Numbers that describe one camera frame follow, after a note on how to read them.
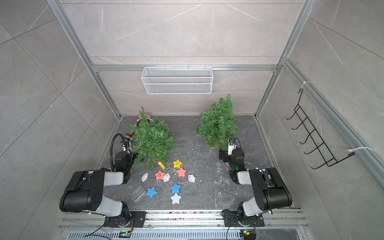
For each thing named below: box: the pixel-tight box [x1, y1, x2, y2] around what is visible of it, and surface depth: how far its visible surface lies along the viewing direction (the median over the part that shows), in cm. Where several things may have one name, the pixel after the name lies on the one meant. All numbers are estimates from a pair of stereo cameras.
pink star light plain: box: [176, 167, 186, 177], surface depth 90 cm
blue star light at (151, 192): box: [146, 187, 158, 199], surface depth 83 cm
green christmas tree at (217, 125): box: [193, 94, 239, 151], surface depth 81 cm
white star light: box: [170, 192, 182, 205], surface depth 81 cm
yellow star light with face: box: [173, 159, 183, 169], surface depth 94 cm
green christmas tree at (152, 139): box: [129, 106, 177, 170], surface depth 77 cm
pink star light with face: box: [154, 170, 165, 181], surface depth 89 cm
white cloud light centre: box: [163, 172, 171, 183], surface depth 87 cm
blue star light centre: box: [170, 183, 181, 194], surface depth 84 cm
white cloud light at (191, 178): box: [188, 174, 196, 183], surface depth 87 cm
